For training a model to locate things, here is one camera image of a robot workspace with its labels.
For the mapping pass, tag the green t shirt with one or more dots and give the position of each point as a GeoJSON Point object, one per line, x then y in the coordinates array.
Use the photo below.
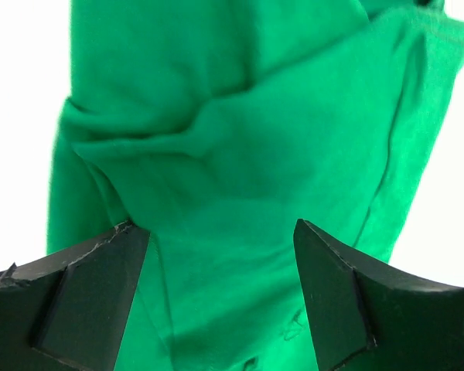
{"type": "Point", "coordinates": [217, 125]}

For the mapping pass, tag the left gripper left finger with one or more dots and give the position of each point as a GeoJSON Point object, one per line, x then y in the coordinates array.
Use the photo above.
{"type": "Point", "coordinates": [69, 310]}

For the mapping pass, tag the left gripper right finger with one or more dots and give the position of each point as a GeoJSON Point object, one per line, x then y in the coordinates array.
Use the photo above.
{"type": "Point", "coordinates": [367, 315]}

